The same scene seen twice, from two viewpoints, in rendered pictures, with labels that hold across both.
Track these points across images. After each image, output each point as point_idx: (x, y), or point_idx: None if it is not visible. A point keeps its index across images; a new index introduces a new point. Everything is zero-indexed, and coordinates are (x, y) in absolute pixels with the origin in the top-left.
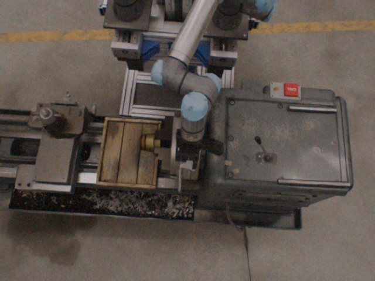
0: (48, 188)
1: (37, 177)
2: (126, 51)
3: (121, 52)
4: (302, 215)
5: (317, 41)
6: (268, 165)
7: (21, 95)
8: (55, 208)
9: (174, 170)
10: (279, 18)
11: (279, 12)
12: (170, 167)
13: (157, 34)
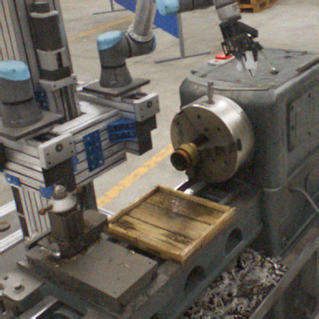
0: (144, 299)
1: (117, 291)
2: (61, 144)
3: (55, 151)
4: None
5: (157, 174)
6: (280, 73)
7: None
8: None
9: (235, 133)
10: (104, 188)
11: (99, 185)
12: (228, 142)
13: (69, 130)
